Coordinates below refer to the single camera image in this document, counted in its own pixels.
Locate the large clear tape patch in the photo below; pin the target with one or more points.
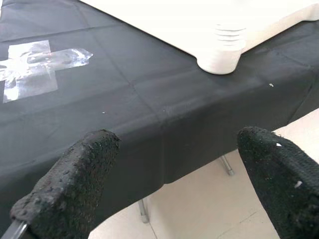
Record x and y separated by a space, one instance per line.
30 74

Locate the metal table frame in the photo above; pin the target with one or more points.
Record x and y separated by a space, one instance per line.
144 211

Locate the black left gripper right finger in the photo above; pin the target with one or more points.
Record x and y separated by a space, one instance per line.
286 186

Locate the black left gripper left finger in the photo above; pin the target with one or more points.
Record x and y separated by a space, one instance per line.
74 186

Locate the white plastic table top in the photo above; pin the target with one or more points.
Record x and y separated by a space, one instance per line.
174 20

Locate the black tablecloth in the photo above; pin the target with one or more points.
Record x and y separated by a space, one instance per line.
149 99

